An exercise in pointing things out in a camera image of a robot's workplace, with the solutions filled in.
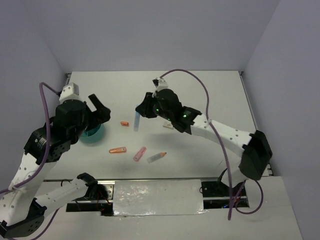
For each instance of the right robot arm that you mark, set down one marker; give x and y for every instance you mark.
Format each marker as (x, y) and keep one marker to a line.
(253, 149)

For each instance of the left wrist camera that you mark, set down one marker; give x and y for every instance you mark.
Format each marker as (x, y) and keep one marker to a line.
(69, 92)

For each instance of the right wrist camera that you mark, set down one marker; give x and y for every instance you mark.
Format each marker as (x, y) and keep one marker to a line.
(160, 84)

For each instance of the pink correction tape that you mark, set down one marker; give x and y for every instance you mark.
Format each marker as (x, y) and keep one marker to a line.
(139, 154)

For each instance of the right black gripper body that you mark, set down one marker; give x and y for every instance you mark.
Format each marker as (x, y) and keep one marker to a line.
(152, 108)

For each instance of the small white eraser box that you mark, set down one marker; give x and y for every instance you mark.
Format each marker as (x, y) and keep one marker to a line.
(168, 125)

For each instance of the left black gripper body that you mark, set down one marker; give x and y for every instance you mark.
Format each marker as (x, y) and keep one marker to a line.
(96, 117)

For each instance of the blue highlighter body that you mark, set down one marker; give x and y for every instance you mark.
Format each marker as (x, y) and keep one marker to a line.
(136, 121)

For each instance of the orange tip highlighter body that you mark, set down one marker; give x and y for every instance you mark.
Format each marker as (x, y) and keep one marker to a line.
(156, 157)

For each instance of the teal round organizer container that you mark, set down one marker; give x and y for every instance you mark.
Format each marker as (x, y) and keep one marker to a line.
(93, 136)

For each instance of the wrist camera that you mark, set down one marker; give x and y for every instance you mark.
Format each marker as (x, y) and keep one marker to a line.
(160, 84)
(69, 92)

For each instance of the silver foil sheet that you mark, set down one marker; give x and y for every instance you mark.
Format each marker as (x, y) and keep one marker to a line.
(158, 198)

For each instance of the orange marker cap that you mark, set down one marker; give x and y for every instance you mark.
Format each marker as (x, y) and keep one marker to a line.
(124, 123)

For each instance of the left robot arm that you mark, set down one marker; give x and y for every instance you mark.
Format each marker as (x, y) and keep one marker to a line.
(21, 211)

